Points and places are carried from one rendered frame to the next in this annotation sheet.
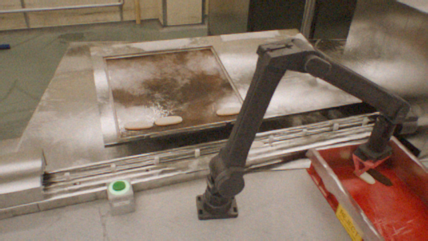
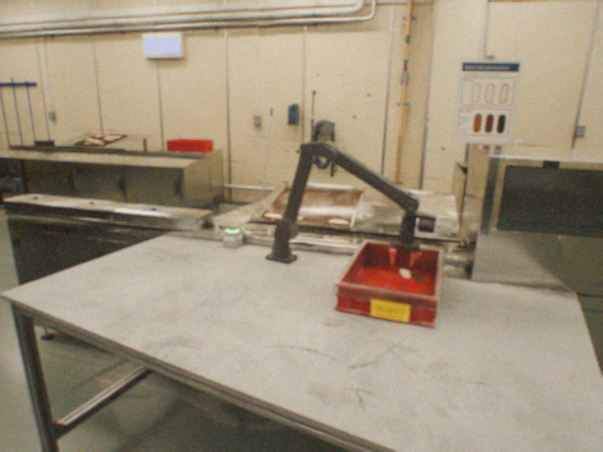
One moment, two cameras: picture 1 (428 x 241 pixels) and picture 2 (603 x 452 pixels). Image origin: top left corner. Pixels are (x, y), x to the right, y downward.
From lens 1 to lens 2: 1.21 m
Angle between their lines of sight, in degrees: 37
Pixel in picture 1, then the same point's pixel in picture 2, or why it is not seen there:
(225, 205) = (281, 251)
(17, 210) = (183, 232)
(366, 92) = (376, 183)
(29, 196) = (190, 224)
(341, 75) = (352, 165)
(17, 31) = not seen: hidden behind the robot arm
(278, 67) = (305, 151)
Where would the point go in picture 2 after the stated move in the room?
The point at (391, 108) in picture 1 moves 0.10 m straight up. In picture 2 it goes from (399, 200) to (402, 172)
